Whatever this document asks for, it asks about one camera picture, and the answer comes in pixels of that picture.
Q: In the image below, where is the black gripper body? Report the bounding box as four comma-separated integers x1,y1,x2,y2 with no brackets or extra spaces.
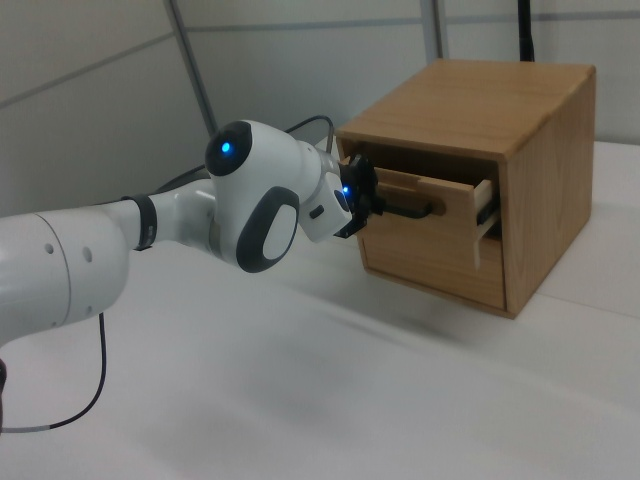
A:
335,152,378,240

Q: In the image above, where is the wooden drawer with black handle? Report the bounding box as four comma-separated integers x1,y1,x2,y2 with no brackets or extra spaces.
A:
369,165,502,267

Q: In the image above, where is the wooden drawer with slot grip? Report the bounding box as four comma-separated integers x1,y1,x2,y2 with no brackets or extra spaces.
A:
358,233,509,310

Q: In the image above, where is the wooden cabinet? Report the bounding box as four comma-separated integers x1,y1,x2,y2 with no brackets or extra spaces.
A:
335,58,598,321

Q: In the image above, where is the black pole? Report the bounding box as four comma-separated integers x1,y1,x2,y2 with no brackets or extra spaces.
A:
516,0,539,62

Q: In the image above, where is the grey partition post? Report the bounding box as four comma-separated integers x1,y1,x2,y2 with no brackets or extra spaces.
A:
426,0,447,62

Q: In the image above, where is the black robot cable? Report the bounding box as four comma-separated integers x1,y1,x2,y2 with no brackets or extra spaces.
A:
0,115,337,434

